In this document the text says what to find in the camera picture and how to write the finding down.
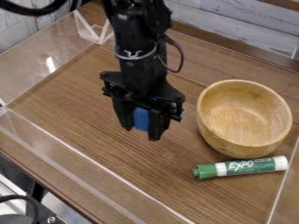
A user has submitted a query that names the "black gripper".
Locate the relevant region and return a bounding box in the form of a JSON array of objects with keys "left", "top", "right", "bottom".
[{"left": 100, "top": 53, "right": 185, "bottom": 141}]

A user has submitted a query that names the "brown wooden bowl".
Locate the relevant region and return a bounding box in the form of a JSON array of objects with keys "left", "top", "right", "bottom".
[{"left": 196, "top": 80, "right": 293, "bottom": 158}]

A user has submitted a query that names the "green Expo marker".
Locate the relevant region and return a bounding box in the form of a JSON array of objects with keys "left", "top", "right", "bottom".
[{"left": 192, "top": 156, "right": 288, "bottom": 179}]

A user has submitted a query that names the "blue block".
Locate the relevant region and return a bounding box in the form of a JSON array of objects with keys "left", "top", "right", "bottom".
[{"left": 133, "top": 108, "right": 149, "bottom": 132}]

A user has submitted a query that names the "clear acrylic tray wall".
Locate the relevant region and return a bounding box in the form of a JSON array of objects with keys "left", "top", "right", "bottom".
[{"left": 0, "top": 9, "right": 299, "bottom": 224}]

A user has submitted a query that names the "black cable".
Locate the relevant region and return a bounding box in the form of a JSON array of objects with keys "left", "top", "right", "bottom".
[{"left": 0, "top": 0, "right": 184, "bottom": 74}]

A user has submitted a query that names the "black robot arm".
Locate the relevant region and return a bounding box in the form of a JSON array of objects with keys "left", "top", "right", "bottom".
[{"left": 100, "top": 0, "right": 185, "bottom": 141}]

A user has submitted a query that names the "black metal stand base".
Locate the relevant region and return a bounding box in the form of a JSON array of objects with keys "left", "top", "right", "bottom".
[{"left": 0, "top": 200, "right": 68, "bottom": 224}]

